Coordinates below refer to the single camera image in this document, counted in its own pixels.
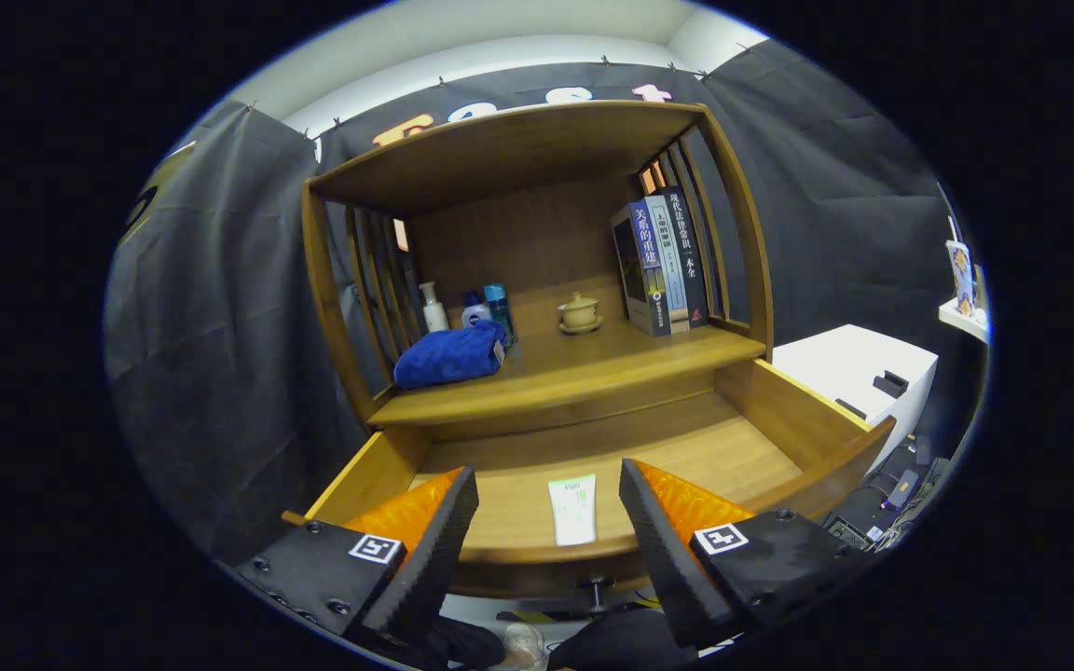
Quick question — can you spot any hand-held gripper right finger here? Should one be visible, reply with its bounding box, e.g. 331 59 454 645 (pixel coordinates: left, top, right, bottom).
618 458 874 649

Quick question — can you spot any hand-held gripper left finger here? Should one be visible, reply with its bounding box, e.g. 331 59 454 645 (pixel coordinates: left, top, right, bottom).
237 466 480 649

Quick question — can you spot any wooden drawer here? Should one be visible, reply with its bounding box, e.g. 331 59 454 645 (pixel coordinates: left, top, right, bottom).
281 359 897 616

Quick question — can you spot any white green cream tube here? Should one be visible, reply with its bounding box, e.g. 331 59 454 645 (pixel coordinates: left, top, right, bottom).
547 475 598 547

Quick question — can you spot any wooden countertop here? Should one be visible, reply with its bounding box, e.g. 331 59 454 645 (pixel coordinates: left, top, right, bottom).
369 317 768 430

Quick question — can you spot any wooden cabinet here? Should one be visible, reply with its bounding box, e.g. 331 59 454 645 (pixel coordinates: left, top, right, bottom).
281 100 897 602

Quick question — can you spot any person's dark trouser leg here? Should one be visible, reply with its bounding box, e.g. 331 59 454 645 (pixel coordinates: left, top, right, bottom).
546 608 698 671
425 613 505 670

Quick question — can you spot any person's white shoe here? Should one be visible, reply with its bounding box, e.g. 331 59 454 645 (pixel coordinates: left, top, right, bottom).
500 623 547 670

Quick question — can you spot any blue towel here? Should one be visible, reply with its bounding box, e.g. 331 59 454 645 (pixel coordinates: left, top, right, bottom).
393 320 507 390

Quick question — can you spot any white pump bottle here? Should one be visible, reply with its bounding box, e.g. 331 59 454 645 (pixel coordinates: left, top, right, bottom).
419 281 450 335

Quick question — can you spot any white box unit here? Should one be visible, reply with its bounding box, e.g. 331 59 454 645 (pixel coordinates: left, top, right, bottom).
770 323 939 476

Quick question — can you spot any clear blue bottle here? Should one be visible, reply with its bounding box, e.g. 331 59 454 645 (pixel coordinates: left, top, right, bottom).
483 283 517 350

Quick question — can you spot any beige lidded tea bowl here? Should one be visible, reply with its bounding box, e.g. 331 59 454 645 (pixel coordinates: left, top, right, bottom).
558 292 604 336

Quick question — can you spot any blue spine book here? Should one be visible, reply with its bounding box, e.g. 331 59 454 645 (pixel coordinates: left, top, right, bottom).
610 199 672 337

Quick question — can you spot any grey spine book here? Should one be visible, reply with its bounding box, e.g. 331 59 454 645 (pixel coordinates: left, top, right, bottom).
644 194 691 334

